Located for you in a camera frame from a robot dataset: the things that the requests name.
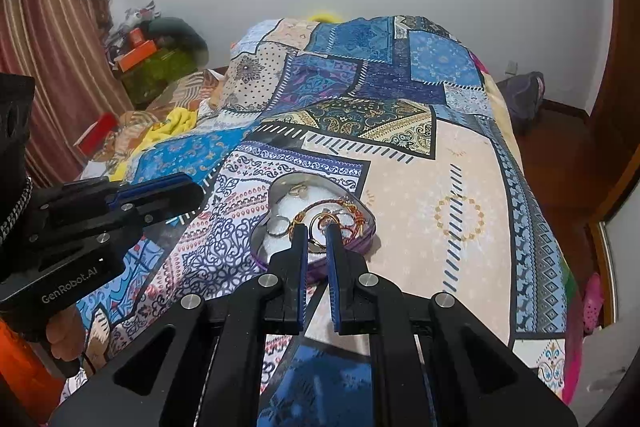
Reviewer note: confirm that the grey backpack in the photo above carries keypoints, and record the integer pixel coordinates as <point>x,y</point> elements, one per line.
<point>523,95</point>

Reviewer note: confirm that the red box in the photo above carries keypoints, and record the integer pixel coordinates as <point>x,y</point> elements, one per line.
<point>94,136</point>

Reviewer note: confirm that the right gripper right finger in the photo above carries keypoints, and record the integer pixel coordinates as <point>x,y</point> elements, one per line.
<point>433,362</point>

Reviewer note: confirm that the pink slipper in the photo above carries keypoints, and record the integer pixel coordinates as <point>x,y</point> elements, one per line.
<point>593,303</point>

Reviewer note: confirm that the yellow cloth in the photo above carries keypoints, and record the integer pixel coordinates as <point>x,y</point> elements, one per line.
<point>160,131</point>

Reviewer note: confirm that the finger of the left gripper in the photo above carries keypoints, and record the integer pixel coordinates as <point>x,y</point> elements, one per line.
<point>160,199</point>

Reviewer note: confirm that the purple heart-shaped tin box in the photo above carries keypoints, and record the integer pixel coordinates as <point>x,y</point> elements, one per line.
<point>315,201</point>

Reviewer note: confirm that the patterned brown orange cloth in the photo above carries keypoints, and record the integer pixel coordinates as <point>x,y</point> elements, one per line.
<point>188,92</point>

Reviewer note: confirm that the orange box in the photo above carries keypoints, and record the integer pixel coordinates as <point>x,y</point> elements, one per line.
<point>137,55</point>

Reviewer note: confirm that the striped brown curtain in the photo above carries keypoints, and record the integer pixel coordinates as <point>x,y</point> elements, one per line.
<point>59,43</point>

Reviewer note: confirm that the left hand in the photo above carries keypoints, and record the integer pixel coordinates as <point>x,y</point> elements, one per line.
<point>66,335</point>

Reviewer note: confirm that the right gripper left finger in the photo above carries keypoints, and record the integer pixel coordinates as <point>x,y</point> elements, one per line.
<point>200,363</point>

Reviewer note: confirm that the wooden wardrobe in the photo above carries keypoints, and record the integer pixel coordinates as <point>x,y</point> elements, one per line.
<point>579,163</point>

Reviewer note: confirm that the blue patchwork bedspread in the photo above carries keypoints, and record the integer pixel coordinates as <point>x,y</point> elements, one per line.
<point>400,114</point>

